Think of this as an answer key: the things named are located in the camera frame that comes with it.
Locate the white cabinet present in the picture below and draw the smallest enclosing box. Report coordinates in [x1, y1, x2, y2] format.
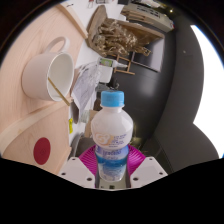
[121, 3, 174, 33]

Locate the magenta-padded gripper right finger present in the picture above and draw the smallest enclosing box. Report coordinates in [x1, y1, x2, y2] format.
[124, 143, 168, 189]

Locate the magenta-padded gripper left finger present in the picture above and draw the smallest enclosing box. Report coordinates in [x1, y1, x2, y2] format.
[58, 143, 101, 189]

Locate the wooden stirring stick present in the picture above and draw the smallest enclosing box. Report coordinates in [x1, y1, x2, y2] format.
[47, 77, 73, 107]

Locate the green-labelled spray bottle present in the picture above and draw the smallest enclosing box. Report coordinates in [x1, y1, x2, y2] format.
[97, 56, 129, 69]

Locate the white chair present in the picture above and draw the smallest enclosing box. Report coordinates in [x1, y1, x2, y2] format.
[98, 64, 114, 84]

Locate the flat round red coaster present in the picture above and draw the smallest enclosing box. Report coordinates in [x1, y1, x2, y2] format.
[33, 137, 52, 166]

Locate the golden sculpture on wooden base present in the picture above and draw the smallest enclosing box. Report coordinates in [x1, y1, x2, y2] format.
[85, 4, 166, 58]

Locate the small yellow item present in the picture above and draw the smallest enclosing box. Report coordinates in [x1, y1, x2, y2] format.
[68, 118, 74, 135]

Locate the blue-capped plastic drink bottle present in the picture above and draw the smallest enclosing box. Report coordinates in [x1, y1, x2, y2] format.
[90, 89, 134, 183]

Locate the brown cardboard box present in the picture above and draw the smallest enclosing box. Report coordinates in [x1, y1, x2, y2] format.
[84, 109, 99, 138]

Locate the black wall screen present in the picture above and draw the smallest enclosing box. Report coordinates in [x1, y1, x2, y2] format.
[131, 33, 166, 73]

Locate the wooden easel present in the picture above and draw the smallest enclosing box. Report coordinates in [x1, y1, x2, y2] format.
[113, 51, 137, 76]

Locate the white ceramic mug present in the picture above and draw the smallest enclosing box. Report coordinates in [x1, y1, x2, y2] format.
[21, 35, 75, 103]

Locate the long ceiling light strip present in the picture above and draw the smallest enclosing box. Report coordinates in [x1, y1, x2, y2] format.
[189, 24, 224, 159]

